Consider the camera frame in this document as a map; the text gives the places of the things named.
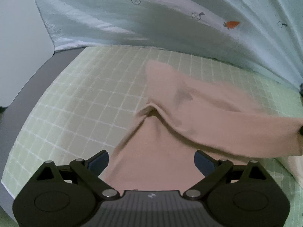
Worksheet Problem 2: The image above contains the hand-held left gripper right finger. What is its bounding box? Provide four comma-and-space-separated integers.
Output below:
185, 150, 268, 199

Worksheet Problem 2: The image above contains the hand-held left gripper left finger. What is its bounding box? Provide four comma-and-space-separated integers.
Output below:
35, 150, 119, 199

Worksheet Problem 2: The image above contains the pink garment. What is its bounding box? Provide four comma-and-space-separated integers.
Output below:
98, 60, 303, 192

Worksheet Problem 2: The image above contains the white rounded furniture panel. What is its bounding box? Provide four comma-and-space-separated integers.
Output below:
0, 0, 55, 108

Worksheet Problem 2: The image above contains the light blue carrot-print quilt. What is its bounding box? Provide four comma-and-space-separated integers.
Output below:
29, 0, 303, 91

